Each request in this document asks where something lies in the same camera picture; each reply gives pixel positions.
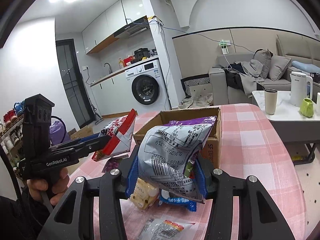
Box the grey fabric sofa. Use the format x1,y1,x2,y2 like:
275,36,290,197
209,34,319,105

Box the purple snack pack on table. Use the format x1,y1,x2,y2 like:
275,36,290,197
102,154,129,173

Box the beige cracker snack pack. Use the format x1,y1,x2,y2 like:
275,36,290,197
130,178,159,210

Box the white lower kitchen cabinets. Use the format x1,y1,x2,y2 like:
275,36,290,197
91,72,132,115

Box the black glass door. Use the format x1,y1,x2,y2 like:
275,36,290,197
56,39,94,128

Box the blue oreo snack pack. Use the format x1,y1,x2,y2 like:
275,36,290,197
159,190,197,212

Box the white upper kitchen cabinets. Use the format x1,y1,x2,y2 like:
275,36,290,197
82,0,147,54

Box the white front-load washing machine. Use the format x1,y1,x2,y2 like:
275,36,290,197
125,59,171,115

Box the kitchen faucet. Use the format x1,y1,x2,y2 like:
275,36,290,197
104,62,113,74

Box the clear red snack packet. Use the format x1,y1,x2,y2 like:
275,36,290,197
137,218,194,240

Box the clothes pile on sofa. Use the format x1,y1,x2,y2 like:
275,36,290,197
224,60,265,98

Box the yellow oil bottle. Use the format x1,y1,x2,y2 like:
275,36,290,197
119,58,125,68

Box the cardboard box on floor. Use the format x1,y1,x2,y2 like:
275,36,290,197
68,126,93,140

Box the pink checkered tablecloth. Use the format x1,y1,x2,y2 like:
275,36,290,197
67,103,307,240

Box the red container on counter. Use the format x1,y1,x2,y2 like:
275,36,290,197
123,55,135,67

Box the grey purple snack bag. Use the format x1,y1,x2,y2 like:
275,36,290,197
138,116,216,203

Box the white electric kettle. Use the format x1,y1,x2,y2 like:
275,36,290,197
290,71,313,107

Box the white power strip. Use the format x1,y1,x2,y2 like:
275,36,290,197
219,40,231,55

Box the white marble coffee table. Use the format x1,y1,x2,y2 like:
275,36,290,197
265,91,320,144

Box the red white snack bag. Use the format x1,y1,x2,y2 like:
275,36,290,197
92,109,136,162

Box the grey sofa cushion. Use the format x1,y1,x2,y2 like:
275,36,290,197
268,55,292,81
253,49,273,79

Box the brown cardboard SF box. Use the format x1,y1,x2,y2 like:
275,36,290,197
133,108,221,174

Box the beige tumbler cup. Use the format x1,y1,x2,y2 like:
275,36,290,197
264,89,278,115

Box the range hood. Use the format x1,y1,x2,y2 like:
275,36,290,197
113,16,150,39

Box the white kitchen cabinets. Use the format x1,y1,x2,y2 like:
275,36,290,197
82,0,147,54
91,72,132,115

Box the shoe rack with shoes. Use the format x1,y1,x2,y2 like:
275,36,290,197
1,101,25,180

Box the person's left hand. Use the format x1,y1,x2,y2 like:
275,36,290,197
27,167,69,206

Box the light blue folded blanket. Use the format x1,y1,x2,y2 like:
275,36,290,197
292,61,320,74

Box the green ceramic mug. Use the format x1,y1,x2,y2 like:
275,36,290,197
299,98,314,118

